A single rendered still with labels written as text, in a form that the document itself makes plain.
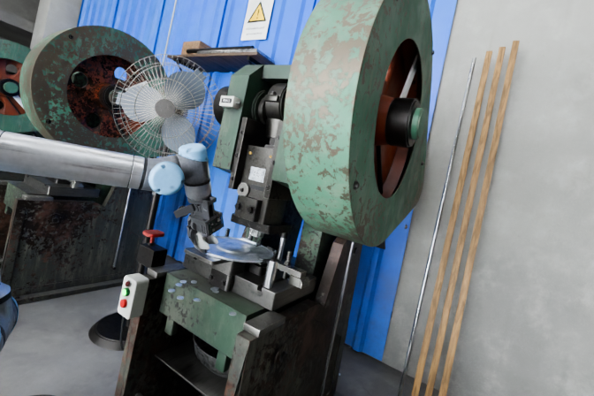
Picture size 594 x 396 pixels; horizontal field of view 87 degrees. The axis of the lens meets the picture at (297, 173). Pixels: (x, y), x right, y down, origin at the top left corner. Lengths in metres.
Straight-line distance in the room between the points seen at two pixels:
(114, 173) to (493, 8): 2.30
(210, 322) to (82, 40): 1.72
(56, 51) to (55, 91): 0.21
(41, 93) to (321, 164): 1.72
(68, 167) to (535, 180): 2.11
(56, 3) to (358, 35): 5.69
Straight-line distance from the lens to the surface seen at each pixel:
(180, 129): 1.85
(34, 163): 0.77
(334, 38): 0.78
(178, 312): 1.27
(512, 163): 2.19
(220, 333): 1.14
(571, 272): 2.22
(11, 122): 3.94
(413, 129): 1.02
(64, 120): 2.21
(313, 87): 0.74
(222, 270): 1.17
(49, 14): 6.15
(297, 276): 1.18
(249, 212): 1.15
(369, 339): 2.40
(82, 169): 0.76
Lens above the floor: 1.10
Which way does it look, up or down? level
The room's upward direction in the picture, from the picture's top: 12 degrees clockwise
